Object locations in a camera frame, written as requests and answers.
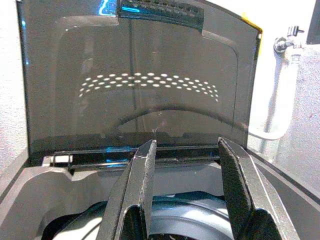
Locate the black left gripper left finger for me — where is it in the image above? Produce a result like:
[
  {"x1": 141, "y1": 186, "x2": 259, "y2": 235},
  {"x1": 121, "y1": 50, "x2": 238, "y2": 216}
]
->
[{"x1": 96, "y1": 139, "x2": 158, "y2": 240}]

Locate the white water inlet hose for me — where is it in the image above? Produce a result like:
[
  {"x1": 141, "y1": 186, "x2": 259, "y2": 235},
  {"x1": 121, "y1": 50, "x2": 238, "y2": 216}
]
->
[{"x1": 247, "y1": 47, "x2": 305, "y2": 156}]

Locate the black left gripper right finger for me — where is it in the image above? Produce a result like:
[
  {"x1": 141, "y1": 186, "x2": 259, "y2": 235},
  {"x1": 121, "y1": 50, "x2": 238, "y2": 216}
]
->
[{"x1": 217, "y1": 136, "x2": 301, "y2": 240}]

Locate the dark glass washer lid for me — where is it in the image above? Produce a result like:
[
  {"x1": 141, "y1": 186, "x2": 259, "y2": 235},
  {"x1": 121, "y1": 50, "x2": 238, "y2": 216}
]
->
[{"x1": 15, "y1": 0, "x2": 264, "y2": 167}]

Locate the grey top-load washing machine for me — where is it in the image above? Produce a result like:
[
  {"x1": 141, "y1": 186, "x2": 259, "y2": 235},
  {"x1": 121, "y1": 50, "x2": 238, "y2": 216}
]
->
[{"x1": 0, "y1": 147, "x2": 320, "y2": 240}]

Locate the chrome water tap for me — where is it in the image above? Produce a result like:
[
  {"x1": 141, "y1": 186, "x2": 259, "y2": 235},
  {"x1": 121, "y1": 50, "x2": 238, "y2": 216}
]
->
[{"x1": 273, "y1": 25, "x2": 306, "y2": 54}]

